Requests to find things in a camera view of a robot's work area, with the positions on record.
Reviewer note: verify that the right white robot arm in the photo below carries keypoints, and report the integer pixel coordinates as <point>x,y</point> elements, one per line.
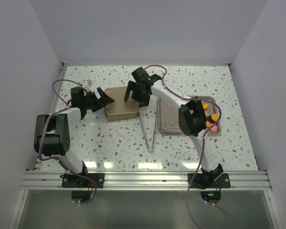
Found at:
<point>191,118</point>

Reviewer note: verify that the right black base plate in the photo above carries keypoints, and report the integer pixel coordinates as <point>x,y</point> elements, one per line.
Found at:
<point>201,182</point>

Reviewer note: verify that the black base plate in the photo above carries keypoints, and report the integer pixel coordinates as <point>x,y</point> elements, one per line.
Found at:
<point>72,181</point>
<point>201,182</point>

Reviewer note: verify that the gold tin lid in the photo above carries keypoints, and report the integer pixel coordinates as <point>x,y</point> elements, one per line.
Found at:
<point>118,93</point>

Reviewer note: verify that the orange sandwich cookie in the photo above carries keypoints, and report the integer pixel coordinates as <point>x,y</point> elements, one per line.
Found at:
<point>215,117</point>

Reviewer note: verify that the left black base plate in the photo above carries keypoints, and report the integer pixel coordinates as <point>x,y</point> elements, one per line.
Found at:
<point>72,181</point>

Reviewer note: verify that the aluminium rail frame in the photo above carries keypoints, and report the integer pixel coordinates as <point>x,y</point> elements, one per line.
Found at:
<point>179,181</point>

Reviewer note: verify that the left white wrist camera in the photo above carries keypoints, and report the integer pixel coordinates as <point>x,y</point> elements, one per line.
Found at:
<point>87,85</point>

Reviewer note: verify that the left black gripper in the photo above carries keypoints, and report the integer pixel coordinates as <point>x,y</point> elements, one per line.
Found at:
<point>103,100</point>

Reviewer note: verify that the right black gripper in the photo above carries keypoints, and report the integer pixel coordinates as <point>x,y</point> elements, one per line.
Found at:
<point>144,101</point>

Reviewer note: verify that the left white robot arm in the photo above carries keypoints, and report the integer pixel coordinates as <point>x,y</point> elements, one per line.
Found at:
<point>52,139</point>

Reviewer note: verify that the silver metal tray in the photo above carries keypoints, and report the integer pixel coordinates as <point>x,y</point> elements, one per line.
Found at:
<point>167,116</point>

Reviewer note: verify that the gold cookie tin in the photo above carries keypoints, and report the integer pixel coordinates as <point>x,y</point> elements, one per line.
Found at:
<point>117,115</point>

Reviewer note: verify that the metal tongs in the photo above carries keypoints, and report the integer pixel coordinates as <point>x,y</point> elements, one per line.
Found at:
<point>148,120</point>

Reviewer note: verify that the pink macaron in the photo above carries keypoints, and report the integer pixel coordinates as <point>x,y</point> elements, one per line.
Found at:
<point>214,129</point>

